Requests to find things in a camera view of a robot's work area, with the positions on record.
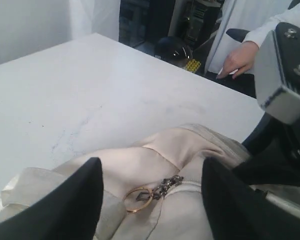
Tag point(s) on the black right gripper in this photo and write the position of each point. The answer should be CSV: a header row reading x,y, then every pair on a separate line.
x,y
274,149

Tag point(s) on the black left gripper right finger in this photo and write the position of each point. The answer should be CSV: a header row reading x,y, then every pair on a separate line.
x,y
236,212

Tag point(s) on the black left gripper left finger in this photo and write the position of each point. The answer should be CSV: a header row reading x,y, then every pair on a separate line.
x,y
70,212

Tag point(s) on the cream duffel bag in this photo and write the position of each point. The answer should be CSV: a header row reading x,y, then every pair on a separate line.
x,y
152,190

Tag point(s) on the bystander bare hand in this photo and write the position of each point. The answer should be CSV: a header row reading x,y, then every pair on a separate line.
x,y
239,60

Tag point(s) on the black helmet in background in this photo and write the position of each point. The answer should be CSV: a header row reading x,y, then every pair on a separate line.
x,y
173,50

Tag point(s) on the dark background equipment rack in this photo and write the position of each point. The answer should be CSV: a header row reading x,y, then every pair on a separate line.
x,y
193,21

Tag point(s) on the white backdrop curtain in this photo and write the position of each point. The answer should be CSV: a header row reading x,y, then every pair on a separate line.
x,y
29,26

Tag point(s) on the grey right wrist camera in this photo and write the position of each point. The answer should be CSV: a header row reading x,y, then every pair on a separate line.
x,y
277,73

